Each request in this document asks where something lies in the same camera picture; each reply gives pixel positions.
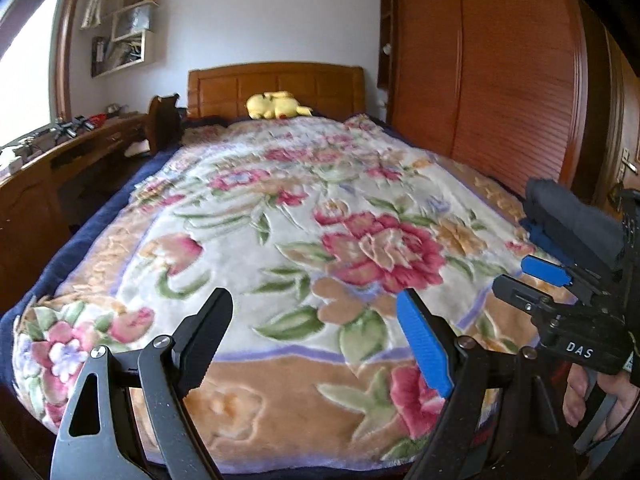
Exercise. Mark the wooden desk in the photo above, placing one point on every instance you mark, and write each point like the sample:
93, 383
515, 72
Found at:
30, 220

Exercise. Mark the red desk item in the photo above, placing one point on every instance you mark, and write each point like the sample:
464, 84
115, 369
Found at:
98, 120

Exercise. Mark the floral plush blanket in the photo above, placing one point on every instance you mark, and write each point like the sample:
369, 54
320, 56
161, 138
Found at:
300, 240

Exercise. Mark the window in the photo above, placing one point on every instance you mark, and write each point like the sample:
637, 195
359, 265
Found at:
25, 70

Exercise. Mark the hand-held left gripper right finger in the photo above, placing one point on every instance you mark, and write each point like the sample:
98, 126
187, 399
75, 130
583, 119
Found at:
425, 342

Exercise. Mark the yellow plush toy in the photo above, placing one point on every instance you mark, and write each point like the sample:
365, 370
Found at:
272, 106

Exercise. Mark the dark wooden chair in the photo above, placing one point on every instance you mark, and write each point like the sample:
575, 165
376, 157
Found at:
164, 127

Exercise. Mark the white wall shelf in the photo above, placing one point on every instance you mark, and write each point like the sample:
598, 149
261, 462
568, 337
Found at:
147, 50

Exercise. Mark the person's right hand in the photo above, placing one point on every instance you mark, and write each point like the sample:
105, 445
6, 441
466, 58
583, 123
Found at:
625, 395

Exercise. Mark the wooden bed headboard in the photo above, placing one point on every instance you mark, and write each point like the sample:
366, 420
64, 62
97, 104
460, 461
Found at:
225, 90

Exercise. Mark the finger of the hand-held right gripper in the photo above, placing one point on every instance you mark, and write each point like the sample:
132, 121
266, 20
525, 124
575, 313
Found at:
575, 220
545, 269

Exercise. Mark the black metal gadget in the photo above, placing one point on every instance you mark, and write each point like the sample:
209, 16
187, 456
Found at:
70, 127

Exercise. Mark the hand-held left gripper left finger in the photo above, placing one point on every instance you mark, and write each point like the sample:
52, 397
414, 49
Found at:
205, 335

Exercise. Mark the wooden slatted wardrobe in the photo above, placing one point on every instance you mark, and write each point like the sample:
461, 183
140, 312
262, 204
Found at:
475, 85

